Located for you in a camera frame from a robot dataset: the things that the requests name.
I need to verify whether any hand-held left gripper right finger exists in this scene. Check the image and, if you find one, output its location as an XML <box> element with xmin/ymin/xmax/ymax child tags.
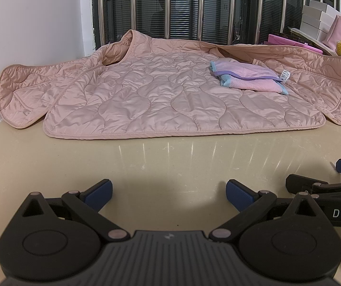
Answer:
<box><xmin>209</xmin><ymin>179</ymin><xmax>334</xmax><ymax>242</ymax></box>

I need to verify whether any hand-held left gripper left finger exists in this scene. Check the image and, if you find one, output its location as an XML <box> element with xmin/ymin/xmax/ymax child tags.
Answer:
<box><xmin>10</xmin><ymin>179</ymin><xmax>130</xmax><ymax>242</ymax></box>

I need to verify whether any pink mesh shirt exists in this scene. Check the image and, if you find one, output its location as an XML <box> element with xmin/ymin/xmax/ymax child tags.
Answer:
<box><xmin>209</xmin><ymin>59</ymin><xmax>288</xmax><ymax>95</ymax></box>

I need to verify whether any pink quilted jacket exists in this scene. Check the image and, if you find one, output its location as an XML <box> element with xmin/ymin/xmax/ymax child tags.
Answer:
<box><xmin>0</xmin><ymin>29</ymin><xmax>341</xmax><ymax>140</ymax></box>

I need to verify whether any flat pink box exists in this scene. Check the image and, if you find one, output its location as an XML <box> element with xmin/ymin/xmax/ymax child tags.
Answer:
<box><xmin>262</xmin><ymin>34</ymin><xmax>327</xmax><ymax>56</ymax></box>

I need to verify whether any stack of white boxes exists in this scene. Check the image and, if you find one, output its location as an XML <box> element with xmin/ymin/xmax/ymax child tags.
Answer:
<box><xmin>300</xmin><ymin>0</ymin><xmax>341</xmax><ymax>40</ymax></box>

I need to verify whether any metal window grille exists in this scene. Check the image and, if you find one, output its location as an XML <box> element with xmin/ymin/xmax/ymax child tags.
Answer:
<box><xmin>91</xmin><ymin>0</ymin><xmax>341</xmax><ymax>46</ymax></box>

